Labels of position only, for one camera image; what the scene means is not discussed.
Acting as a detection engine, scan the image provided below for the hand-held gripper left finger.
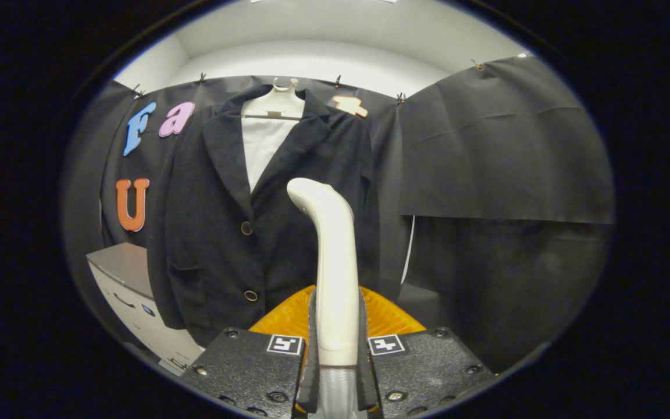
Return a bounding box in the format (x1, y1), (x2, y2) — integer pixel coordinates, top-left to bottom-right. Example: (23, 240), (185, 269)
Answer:
(181, 285), (322, 419)

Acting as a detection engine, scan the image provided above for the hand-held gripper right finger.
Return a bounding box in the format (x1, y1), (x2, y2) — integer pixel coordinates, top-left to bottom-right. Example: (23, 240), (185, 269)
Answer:
(355, 284), (496, 417)

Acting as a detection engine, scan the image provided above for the white garment steamer head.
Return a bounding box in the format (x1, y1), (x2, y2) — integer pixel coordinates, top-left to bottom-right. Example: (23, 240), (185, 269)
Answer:
(286, 177), (361, 367)

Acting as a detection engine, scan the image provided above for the black blazer jacket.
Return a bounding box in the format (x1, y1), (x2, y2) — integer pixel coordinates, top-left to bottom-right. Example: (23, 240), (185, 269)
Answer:
(148, 84), (382, 349)

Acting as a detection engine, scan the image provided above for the white plastic clothes hanger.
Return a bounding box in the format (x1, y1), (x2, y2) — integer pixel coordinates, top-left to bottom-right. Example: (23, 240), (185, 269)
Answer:
(242, 77), (307, 121)

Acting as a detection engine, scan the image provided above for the beige cabinet with grey top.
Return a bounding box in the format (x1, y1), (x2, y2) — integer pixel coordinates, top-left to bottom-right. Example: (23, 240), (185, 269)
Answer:
(86, 242), (205, 373)

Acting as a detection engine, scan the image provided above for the white mannequin torso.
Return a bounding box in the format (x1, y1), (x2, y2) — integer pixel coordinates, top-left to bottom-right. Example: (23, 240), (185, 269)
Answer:
(241, 115), (301, 194)

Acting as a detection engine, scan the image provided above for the black backdrop cloth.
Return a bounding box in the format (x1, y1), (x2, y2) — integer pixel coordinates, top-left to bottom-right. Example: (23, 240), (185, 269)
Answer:
(62, 54), (616, 373)

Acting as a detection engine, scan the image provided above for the thin white cable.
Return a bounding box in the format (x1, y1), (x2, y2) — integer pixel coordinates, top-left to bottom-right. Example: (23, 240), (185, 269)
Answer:
(400, 215), (416, 285)

